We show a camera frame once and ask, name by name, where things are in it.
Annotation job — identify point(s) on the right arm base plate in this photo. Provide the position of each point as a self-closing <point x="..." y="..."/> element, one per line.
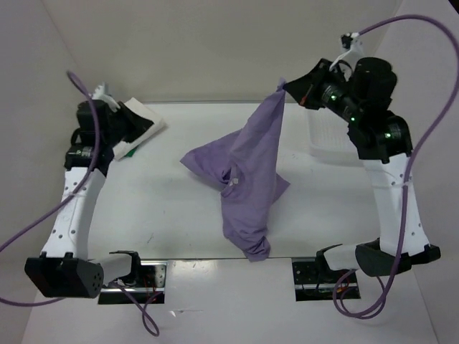
<point x="310" y="285"/>

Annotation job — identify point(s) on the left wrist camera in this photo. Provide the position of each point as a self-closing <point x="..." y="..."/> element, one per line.
<point x="101" y="92"/>

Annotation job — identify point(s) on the white t-shirt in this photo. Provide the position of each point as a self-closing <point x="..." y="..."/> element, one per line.
<point x="134" y="124"/>

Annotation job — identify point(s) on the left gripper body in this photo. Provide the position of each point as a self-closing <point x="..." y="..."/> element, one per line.
<point x="125" y="127"/>

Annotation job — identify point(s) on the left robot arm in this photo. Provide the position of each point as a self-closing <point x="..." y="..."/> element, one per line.
<point x="63" y="268"/>

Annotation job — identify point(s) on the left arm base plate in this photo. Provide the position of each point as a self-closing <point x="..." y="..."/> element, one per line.
<point x="150" y="283"/>

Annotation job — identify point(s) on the green t-shirt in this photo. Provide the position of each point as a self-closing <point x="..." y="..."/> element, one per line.
<point x="130" y="153"/>

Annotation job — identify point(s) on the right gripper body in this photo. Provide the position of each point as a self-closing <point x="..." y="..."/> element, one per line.
<point x="325" y="83"/>

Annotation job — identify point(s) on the white plastic laundry basket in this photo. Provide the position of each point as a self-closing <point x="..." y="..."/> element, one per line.
<point x="328" y="139"/>

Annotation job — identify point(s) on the purple t-shirt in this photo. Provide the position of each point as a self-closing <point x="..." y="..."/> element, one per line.
<point x="244" y="164"/>

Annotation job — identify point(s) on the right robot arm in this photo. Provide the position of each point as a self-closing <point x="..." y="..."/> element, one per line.
<point x="384" y="146"/>

